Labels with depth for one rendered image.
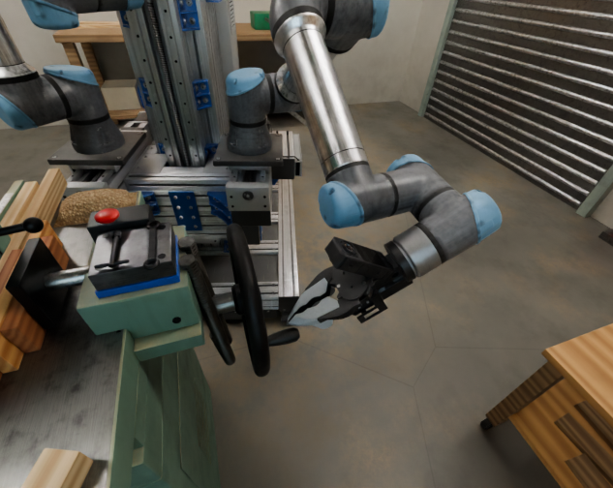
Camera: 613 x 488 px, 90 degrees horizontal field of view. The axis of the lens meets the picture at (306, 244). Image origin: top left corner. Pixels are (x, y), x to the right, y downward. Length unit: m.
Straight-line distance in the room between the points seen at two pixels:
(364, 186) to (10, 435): 0.52
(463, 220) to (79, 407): 0.55
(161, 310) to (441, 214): 0.43
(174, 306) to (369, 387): 1.08
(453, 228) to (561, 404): 1.10
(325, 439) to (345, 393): 0.19
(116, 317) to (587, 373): 1.09
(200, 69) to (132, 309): 0.92
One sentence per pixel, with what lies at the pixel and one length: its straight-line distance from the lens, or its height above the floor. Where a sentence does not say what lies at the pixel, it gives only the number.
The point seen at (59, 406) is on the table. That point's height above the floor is 0.90.
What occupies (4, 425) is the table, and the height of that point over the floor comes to 0.90.
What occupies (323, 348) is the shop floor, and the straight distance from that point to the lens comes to 1.48.
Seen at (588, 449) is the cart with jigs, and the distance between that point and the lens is 1.46.
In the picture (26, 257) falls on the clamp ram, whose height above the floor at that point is 1.00.
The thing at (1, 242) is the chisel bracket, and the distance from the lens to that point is 0.55.
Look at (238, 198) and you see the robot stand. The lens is 1.01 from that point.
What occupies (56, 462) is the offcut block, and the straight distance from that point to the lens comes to 0.42.
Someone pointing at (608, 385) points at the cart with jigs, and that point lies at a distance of 1.16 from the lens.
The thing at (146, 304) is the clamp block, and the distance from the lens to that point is 0.47.
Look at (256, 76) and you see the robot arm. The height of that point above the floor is 1.05.
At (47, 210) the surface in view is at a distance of 0.77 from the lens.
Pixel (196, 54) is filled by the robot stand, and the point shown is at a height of 1.06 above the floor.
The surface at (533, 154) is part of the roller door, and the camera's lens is 3.28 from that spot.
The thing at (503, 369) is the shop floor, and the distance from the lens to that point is 1.71.
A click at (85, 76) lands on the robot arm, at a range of 1.17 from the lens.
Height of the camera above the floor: 1.29
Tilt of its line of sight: 42 degrees down
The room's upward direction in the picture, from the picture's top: 3 degrees clockwise
